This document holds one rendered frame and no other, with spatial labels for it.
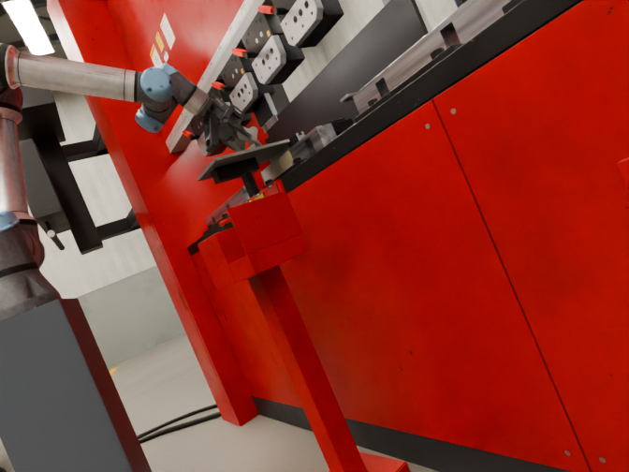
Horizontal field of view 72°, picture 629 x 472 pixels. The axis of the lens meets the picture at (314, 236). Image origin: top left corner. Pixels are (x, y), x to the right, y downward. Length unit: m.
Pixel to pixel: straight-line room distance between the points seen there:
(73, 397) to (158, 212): 1.28
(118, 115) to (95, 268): 6.11
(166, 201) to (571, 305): 1.80
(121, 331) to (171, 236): 6.15
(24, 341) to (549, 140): 1.00
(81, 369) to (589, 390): 0.94
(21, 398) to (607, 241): 1.05
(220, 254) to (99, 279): 7.28
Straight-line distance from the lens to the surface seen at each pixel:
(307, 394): 1.05
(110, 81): 1.20
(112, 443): 1.04
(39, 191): 2.30
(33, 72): 1.23
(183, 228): 2.18
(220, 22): 1.59
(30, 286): 1.08
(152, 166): 2.23
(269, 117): 1.48
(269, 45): 1.36
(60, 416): 1.04
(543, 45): 0.73
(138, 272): 8.18
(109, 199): 8.40
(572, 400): 0.91
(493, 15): 0.90
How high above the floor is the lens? 0.69
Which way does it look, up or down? level
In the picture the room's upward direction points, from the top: 23 degrees counter-clockwise
